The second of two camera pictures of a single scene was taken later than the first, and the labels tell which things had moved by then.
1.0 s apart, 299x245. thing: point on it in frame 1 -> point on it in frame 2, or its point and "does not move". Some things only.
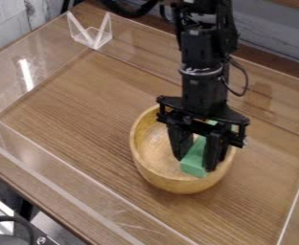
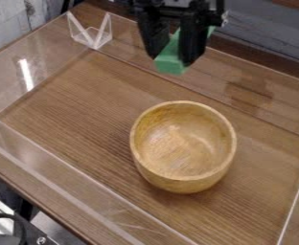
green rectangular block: x=194 y=164 -> x=167 y=61
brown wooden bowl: x=161 y=165 does not move
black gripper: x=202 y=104 -> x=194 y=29
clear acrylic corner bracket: x=94 y=37 does not move
